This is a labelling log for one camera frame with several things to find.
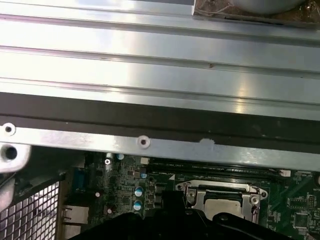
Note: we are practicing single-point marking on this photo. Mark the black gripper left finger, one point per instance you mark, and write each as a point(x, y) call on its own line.
point(140, 225)

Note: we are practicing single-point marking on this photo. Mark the CPU socket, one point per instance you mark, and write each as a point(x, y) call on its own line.
point(225, 192)

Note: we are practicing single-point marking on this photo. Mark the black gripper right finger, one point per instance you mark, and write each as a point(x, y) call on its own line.
point(225, 230)

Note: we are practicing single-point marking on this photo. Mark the black RAM slot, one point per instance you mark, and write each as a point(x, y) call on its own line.
point(212, 171)
point(212, 165)

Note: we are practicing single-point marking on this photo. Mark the metal socket cover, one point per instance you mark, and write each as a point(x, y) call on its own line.
point(196, 201)

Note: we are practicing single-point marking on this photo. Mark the green motherboard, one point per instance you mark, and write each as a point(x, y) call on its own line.
point(120, 190)

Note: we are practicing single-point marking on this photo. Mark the black open PC case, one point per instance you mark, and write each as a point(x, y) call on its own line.
point(75, 136)

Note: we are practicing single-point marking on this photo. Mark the silver CPU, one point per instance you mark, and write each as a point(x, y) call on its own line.
point(220, 207)

